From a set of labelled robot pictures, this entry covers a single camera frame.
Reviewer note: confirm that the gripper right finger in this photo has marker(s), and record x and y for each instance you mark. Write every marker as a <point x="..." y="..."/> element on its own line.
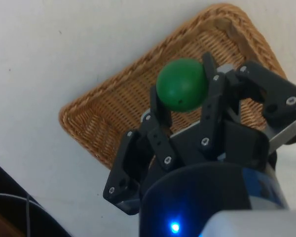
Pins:
<point x="278" y="91"/>

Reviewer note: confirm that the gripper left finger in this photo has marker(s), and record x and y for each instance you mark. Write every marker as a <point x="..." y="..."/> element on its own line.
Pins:
<point x="123" y="172"/>

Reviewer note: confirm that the green ball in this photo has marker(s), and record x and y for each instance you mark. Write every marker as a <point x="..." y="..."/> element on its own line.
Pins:
<point x="180" y="85"/>

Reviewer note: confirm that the wicker basket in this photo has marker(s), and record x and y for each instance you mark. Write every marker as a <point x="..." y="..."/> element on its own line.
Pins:
<point x="128" y="103"/>

